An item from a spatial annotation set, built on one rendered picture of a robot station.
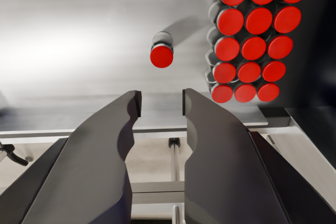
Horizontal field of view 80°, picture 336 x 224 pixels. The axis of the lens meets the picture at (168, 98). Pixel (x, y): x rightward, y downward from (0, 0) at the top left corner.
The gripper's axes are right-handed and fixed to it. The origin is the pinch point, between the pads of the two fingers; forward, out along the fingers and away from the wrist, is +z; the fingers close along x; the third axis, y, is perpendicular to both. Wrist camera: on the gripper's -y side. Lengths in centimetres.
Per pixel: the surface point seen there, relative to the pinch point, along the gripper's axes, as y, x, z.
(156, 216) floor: 205, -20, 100
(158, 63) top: 0.9, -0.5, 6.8
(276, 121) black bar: 10.4, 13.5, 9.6
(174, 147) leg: 90, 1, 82
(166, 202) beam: 88, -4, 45
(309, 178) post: 13.7, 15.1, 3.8
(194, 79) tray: 5.1, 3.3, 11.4
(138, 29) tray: -1.0, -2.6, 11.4
